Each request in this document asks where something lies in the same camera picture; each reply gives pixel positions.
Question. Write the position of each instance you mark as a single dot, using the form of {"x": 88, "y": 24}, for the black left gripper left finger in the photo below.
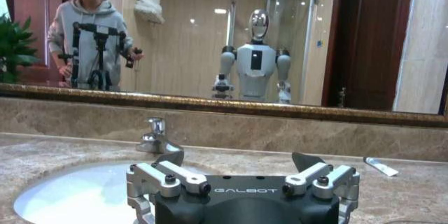
{"x": 164, "y": 176}

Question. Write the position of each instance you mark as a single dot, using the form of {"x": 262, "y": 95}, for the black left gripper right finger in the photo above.
{"x": 332, "y": 179}

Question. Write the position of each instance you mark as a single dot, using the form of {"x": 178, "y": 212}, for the chrome sink faucet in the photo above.
{"x": 155, "y": 140}

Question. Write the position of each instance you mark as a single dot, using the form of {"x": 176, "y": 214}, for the white ceramic sink basin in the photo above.
{"x": 70, "y": 195}

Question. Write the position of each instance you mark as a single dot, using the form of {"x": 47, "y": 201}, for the white squeezed tube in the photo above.
{"x": 379, "y": 166}

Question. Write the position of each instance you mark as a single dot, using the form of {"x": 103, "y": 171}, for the white robot torso with head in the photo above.
{"x": 258, "y": 61}

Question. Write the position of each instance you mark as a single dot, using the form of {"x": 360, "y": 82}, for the white hanging towel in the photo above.
{"x": 148, "y": 6}

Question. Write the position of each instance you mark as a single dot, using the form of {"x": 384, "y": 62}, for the person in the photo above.
{"x": 91, "y": 14}

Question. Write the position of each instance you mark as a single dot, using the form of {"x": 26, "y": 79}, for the green leafy plant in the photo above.
{"x": 15, "y": 45}

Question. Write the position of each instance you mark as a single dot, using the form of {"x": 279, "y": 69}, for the gold framed wall mirror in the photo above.
{"x": 192, "y": 51}

